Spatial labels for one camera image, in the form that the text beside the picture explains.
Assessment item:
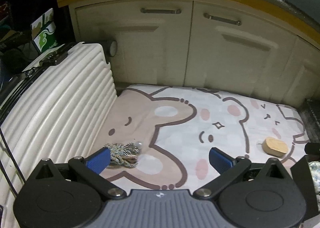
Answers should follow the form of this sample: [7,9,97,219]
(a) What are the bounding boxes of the cartoon bear printed mat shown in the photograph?
[100,84,312,191]

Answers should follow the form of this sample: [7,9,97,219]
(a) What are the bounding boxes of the oval wooden box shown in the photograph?
[261,136,289,156]

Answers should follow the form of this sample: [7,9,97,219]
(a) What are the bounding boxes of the black cardboard box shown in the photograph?
[290,154,320,219]

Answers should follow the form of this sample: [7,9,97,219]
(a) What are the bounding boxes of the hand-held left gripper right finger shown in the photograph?
[193,146,295,197]

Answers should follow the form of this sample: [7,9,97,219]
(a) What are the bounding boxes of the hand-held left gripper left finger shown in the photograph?
[25,147,127,198]

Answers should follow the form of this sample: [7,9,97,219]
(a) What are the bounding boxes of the beige braided rope keychain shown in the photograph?
[101,141,143,169]

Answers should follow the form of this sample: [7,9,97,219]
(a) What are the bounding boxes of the cream cabinet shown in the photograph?
[68,0,320,108]

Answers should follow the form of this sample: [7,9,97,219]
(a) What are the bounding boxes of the blue white crochet pouch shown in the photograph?
[308,161,320,191]

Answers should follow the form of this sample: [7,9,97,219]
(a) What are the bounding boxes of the white ribbed suitcase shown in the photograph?
[0,40,118,228]

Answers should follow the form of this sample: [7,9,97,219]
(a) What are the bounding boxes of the metal cabinet handle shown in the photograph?
[140,7,182,15]
[203,13,242,26]

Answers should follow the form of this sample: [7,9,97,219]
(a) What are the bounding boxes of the green white carton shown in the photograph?
[30,8,58,54]

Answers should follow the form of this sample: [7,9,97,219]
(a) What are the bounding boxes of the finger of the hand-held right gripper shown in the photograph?
[304,142,320,154]

